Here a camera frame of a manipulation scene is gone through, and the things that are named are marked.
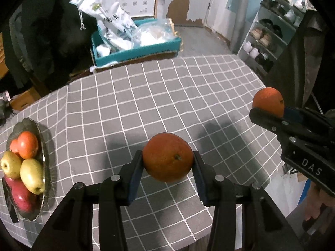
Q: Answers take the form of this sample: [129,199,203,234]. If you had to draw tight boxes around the grey checkered tablecloth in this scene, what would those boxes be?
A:
[1,55,282,245]

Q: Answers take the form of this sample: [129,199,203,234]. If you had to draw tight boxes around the black hanging coat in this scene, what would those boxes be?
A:
[1,0,97,90]

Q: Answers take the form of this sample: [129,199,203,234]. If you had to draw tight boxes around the white printed rice bag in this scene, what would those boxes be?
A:
[70,0,137,51]

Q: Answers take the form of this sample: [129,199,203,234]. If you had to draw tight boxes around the teal cardboard box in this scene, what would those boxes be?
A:
[91,19,183,66]

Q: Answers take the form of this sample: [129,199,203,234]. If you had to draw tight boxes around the large orange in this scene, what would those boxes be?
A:
[252,87,285,117]

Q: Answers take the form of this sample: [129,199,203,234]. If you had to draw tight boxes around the small orange back right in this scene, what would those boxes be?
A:
[10,139,22,159]

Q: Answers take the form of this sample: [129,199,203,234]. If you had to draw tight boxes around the dark glass fruit bowl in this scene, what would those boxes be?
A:
[1,117,50,223]

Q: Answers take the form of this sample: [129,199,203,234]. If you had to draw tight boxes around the red apple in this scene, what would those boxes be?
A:
[5,176,37,213]

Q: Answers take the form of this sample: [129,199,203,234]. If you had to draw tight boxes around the grey shoe rack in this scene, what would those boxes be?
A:
[237,0,315,79]

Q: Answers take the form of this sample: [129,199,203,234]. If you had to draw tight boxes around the small orange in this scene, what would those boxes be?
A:
[18,131,39,159]
[142,133,194,182]
[10,139,22,159]

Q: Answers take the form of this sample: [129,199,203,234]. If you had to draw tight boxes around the white door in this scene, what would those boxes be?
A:
[205,0,249,53]

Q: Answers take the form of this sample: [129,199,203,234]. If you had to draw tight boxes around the clear plastic bag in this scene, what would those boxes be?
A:
[132,18,177,48]

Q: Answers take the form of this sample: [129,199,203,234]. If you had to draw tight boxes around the yellow-green pear back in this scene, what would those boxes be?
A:
[1,151,22,180]

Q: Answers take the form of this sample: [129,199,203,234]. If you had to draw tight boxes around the wooden drawer box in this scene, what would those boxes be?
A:
[10,87,41,111]

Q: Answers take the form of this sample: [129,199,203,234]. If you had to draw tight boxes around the person's right hand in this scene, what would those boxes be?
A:
[304,182,332,220]

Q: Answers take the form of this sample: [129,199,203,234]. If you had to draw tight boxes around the white patterned storage box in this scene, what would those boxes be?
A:
[119,0,155,18]

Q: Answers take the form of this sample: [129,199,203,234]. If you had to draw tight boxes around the small orange front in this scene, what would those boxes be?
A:
[142,133,194,182]

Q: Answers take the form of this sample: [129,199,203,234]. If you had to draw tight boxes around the small orange back left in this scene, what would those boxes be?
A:
[18,131,39,159]

